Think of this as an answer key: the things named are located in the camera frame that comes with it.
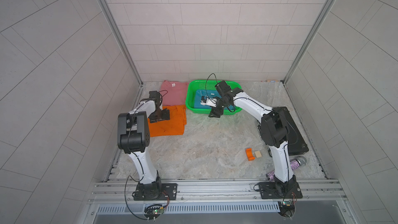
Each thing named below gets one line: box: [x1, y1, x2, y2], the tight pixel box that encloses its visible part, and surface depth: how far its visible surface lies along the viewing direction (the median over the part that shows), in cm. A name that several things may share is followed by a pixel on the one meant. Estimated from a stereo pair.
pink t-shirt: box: [160, 79, 189, 106], surface depth 113 cm
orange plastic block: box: [245, 147, 256, 162], surface depth 85 cm
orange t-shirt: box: [147, 104, 188, 138], surface depth 95 cm
